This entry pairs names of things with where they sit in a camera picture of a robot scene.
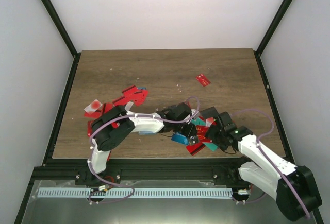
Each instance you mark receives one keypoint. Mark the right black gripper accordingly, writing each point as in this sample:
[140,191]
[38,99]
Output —
[211,134]

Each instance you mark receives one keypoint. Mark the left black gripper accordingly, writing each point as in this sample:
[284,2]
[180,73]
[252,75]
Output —
[191,129]

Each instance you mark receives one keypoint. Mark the lone red card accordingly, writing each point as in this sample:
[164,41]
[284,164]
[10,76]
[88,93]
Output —
[203,80]

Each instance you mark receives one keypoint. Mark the blue leather card holder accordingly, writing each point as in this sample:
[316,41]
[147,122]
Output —
[147,133]

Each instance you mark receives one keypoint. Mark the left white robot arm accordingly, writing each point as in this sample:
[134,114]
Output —
[109,130]

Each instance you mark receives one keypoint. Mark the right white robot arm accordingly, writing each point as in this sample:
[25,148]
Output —
[293,187]

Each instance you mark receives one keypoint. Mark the black card right pile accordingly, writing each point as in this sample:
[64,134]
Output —
[209,112]

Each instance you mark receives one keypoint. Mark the red card black stripe right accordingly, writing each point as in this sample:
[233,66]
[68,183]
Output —
[195,148]

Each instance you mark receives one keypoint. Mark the red cards top left pile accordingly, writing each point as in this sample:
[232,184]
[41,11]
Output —
[132,94]

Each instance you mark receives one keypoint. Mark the white red circle card left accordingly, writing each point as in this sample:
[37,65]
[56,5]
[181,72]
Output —
[92,107]

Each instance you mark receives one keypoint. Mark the black aluminium frame rail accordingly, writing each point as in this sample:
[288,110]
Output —
[217,169]

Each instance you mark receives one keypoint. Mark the light blue slotted cable duct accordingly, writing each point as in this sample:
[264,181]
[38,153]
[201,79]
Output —
[117,193]

